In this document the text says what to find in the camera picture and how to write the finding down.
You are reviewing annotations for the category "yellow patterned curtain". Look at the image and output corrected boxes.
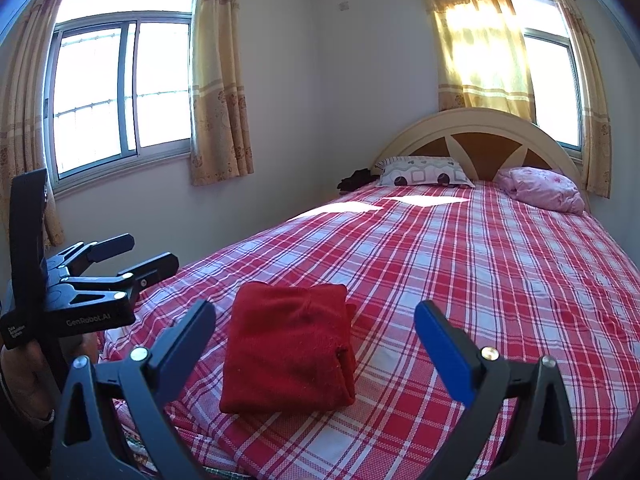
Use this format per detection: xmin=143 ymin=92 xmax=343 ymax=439
xmin=189 ymin=0 xmax=256 ymax=187
xmin=0 ymin=0 xmax=83 ymax=248
xmin=544 ymin=0 xmax=613 ymax=199
xmin=415 ymin=0 xmax=537 ymax=123

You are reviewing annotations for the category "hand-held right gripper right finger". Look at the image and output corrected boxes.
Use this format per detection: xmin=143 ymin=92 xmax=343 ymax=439
xmin=414 ymin=300 xmax=578 ymax=480

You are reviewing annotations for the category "red plaid bed sheet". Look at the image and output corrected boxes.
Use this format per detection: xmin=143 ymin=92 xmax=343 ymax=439
xmin=97 ymin=180 xmax=640 ymax=480

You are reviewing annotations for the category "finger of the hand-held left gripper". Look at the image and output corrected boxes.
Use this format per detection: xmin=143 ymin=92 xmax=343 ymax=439
xmin=47 ymin=232 xmax=136 ymax=276
xmin=65 ymin=252 xmax=180 ymax=306

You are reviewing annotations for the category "person's left hand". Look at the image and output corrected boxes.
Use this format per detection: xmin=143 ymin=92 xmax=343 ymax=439
xmin=0 ymin=346 xmax=55 ymax=418

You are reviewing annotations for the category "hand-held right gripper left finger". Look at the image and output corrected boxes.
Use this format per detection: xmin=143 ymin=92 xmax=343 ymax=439
xmin=50 ymin=300 xmax=217 ymax=480

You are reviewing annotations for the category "white patterned pillow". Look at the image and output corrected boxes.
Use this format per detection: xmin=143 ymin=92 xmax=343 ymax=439
xmin=374 ymin=156 xmax=477 ymax=189

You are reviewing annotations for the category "sliding glass window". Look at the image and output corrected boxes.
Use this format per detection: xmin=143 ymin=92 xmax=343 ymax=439
xmin=42 ymin=0 xmax=197 ymax=193
xmin=505 ymin=0 xmax=586 ymax=158

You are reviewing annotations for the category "red knitted sweater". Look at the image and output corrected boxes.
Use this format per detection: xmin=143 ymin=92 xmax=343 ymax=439
xmin=220 ymin=282 xmax=357 ymax=416

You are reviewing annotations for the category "cream wooden headboard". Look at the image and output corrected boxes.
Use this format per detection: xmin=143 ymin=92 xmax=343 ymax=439
xmin=370 ymin=107 xmax=593 ymax=216

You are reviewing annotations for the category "pink floral pillow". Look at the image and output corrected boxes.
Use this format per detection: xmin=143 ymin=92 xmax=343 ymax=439
xmin=494 ymin=166 xmax=586 ymax=216

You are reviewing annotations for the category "dark cloth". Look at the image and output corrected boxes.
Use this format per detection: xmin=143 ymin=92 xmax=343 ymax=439
xmin=336 ymin=169 xmax=381 ymax=193

